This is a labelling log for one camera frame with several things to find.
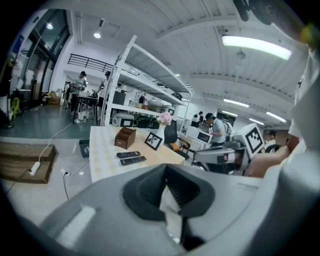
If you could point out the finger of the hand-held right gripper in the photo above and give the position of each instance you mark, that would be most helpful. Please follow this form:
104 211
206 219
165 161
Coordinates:
210 156

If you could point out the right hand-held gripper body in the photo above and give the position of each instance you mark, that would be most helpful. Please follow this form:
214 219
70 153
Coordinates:
253 137

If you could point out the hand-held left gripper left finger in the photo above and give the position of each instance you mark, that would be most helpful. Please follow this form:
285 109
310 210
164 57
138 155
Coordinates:
110 212

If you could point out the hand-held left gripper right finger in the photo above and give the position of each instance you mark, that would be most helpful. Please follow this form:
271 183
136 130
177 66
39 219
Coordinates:
225 205

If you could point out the black remote control red button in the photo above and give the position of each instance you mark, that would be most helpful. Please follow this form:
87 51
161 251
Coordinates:
128 154

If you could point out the brown wooden organizer box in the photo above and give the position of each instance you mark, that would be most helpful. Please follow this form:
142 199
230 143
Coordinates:
125 140

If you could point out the person's right forearm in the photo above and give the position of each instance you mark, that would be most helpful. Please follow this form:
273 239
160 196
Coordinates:
277 160

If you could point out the dark grey panel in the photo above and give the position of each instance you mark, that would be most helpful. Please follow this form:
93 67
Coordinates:
121 98

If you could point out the person's right hand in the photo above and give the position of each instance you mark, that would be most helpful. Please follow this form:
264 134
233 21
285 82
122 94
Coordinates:
257 166

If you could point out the white microwave oven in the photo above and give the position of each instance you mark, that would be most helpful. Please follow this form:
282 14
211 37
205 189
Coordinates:
200 135

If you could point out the orange cushion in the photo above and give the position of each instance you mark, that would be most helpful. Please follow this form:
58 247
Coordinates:
176 149

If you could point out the panda toy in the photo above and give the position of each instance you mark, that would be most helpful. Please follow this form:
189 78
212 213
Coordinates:
198 117

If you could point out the black mesh office chair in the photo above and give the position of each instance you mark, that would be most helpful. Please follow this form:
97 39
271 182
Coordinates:
171 132

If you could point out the pink flower bouquet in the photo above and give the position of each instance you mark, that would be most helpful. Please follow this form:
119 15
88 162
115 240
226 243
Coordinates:
165 118

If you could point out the white floor socket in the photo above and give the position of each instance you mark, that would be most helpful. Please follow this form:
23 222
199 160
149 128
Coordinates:
65 172

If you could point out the beige checked flower tablecloth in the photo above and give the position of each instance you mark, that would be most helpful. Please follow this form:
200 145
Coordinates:
105 150

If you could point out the person's white shirt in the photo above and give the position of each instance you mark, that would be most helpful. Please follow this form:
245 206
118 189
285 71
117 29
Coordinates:
307 100

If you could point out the dark waste bin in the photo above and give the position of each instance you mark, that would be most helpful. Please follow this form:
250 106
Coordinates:
84 148

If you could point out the white power strip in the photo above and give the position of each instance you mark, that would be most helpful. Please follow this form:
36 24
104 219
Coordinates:
35 168

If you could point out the long ceiling light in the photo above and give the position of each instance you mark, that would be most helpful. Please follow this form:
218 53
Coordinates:
257 46

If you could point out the white appliance with black screen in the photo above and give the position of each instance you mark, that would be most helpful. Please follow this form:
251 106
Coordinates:
123 120

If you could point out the brown wooden pallet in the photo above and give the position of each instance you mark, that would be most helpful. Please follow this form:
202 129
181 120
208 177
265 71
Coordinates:
22 155

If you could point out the white metal shelf rack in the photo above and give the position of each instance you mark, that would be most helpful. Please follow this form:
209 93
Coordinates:
147 67

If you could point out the black table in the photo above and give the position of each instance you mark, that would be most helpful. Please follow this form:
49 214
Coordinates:
86 98

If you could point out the black railing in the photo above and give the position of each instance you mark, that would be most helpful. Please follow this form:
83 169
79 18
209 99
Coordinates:
90 62

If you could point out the round ceiling lamp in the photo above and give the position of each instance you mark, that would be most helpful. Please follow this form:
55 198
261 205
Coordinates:
97 35

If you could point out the black picture frame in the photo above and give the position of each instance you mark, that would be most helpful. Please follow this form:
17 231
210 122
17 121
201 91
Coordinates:
153 141

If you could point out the black head-mounted camera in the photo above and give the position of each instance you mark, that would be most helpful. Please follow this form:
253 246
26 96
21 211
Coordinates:
255 10

